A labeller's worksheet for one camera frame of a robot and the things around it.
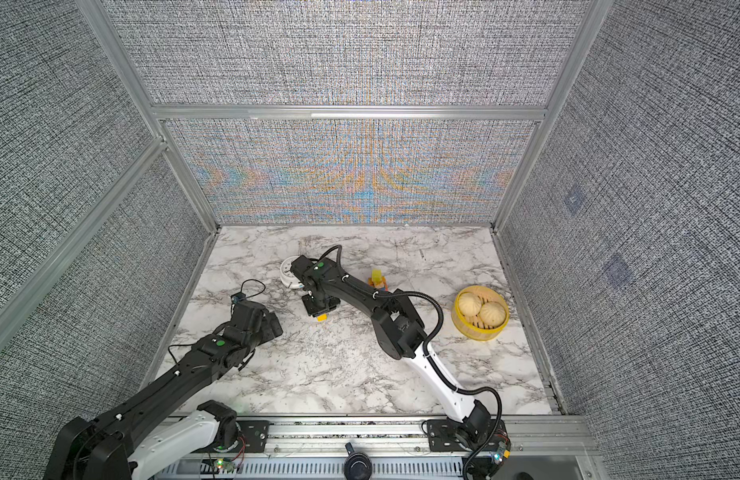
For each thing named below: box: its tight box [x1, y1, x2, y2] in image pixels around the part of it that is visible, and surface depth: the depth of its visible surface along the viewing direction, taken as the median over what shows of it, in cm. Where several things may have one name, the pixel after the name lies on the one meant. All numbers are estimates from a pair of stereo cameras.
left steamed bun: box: [458, 292, 482, 317], surface depth 92 cm
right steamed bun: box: [478, 301, 506, 328], surface depth 91 cm
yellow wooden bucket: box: [452, 285, 511, 342], surface depth 92 cm
